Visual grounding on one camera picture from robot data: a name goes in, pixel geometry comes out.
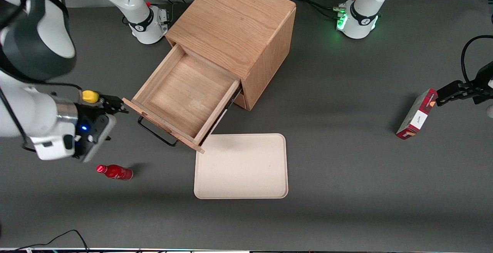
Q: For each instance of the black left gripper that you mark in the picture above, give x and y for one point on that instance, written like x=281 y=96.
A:
x=484 y=79

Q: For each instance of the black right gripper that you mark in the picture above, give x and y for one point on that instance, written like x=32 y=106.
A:
x=91 y=113

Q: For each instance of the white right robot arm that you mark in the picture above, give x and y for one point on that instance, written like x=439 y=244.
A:
x=23 y=106

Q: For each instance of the oak wooden drawer cabinet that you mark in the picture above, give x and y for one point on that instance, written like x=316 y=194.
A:
x=231 y=22

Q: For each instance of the yellow lemon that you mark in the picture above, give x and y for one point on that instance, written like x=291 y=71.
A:
x=90 y=96

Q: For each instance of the red and white carton box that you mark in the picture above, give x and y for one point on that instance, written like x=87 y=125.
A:
x=418 y=114

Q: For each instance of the red bottle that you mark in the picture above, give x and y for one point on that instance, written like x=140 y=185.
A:
x=115 y=172

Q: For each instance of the beige rectangular tray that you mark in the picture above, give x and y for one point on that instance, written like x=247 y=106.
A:
x=240 y=166

